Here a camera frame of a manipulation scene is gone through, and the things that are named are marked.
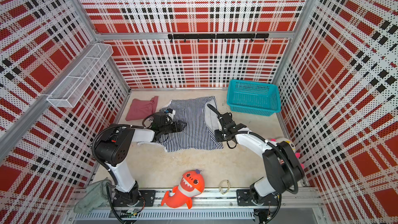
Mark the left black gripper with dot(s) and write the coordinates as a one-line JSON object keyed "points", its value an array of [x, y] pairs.
{"points": [[175, 125]]}

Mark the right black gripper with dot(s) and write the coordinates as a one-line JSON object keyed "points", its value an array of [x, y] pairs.
{"points": [[217, 136]]}

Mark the maroon tank top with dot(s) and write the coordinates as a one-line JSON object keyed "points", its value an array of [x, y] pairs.
{"points": [[140, 109]]}

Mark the striped black white tank top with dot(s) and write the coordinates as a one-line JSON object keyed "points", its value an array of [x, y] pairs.
{"points": [[201, 125]]}

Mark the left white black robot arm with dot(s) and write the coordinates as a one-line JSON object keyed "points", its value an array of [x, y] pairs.
{"points": [[111, 146]]}

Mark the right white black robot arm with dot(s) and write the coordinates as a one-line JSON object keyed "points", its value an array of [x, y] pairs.
{"points": [[281, 162]]}

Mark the teal plastic basket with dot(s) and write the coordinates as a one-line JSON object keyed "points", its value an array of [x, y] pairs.
{"points": [[253, 98]]}

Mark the white plush toy yellow glasses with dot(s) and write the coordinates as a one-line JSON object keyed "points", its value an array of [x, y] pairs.
{"points": [[282, 139]]}

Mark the red shark plush toy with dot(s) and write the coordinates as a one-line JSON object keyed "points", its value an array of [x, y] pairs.
{"points": [[192, 184]]}

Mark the green cloth rag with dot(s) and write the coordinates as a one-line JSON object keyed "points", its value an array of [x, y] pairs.
{"points": [[96, 196]]}

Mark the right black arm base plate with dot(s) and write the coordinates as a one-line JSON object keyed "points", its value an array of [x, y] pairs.
{"points": [[248, 197]]}

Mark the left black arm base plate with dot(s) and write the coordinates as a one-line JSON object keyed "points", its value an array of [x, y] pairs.
{"points": [[134, 199]]}

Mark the black wall hook rail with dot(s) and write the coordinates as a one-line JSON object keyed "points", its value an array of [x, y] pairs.
{"points": [[218, 36]]}

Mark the white wire mesh shelf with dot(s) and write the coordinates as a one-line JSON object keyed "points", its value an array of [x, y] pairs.
{"points": [[71, 89]]}

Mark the aluminium front rail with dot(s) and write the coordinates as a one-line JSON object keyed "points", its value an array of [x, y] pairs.
{"points": [[304, 207]]}

